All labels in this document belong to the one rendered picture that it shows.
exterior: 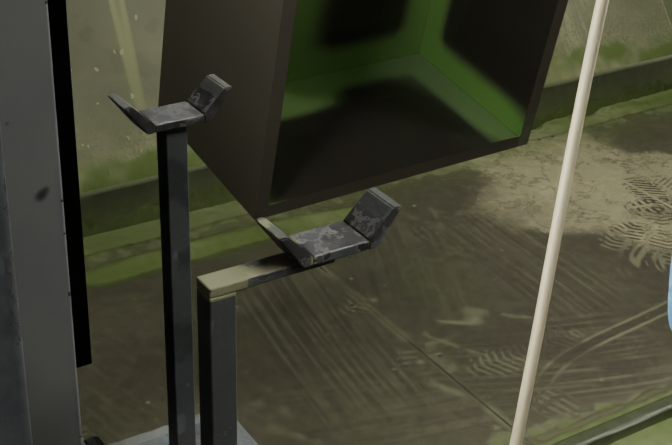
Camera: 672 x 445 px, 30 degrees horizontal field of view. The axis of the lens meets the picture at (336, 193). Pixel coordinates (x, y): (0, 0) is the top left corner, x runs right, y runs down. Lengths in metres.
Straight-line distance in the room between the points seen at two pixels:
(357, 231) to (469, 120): 1.73
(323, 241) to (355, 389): 1.70
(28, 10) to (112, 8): 1.75
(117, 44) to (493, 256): 0.98
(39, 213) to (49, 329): 0.14
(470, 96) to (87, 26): 0.92
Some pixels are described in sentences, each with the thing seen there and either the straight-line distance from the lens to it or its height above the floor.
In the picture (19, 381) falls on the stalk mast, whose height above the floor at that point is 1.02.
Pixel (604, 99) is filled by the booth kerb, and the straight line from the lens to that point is 3.65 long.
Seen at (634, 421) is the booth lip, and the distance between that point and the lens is 2.40.
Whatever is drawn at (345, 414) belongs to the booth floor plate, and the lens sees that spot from 2.32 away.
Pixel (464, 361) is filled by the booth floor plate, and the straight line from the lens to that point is 2.48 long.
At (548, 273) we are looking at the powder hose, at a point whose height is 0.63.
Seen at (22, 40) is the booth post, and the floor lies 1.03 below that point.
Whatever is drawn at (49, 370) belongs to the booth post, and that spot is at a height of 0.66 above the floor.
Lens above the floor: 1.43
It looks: 27 degrees down
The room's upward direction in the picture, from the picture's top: 2 degrees clockwise
